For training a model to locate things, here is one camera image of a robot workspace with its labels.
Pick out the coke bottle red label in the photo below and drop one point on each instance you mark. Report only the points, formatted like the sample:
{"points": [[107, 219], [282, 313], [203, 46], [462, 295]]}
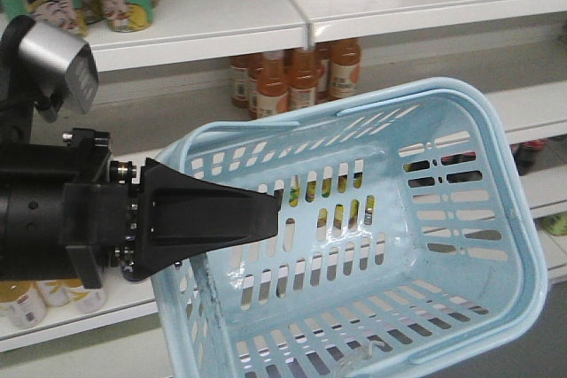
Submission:
{"points": [[526, 153]]}

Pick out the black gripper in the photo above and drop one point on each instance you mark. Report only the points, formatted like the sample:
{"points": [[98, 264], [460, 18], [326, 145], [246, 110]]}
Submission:
{"points": [[66, 209]]}

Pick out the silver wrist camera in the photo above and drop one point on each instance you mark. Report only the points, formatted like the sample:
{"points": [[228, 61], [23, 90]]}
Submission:
{"points": [[60, 63]]}

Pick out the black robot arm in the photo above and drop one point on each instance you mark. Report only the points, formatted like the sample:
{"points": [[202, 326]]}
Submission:
{"points": [[21, 100]]}

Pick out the orange C100 juice bottle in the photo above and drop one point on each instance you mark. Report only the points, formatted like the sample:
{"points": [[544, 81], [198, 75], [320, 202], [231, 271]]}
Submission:
{"points": [[303, 79], [268, 85], [345, 68]]}

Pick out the light blue plastic basket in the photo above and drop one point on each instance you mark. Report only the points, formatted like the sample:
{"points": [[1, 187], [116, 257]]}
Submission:
{"points": [[405, 241]]}

